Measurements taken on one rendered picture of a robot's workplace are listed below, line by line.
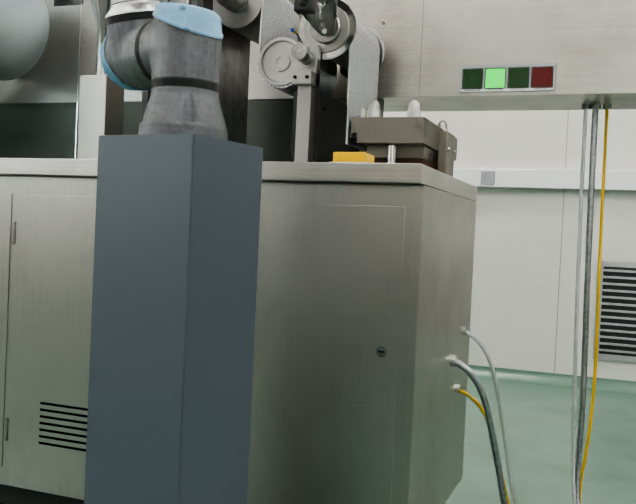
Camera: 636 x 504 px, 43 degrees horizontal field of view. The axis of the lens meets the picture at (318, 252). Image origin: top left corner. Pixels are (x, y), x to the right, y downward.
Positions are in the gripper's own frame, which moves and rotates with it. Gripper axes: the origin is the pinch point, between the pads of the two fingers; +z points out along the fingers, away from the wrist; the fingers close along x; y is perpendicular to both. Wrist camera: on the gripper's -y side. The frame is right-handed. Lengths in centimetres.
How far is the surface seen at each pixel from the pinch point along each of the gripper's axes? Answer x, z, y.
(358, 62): -5.2, 11.3, 2.8
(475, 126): 11, 196, 186
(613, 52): -64, 28, 25
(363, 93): -5.1, 19.6, 1.1
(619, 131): -64, 198, 184
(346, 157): -14.5, 3.3, -38.9
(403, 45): -9.1, 24.9, 27.7
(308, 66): 4.2, 5.6, -5.6
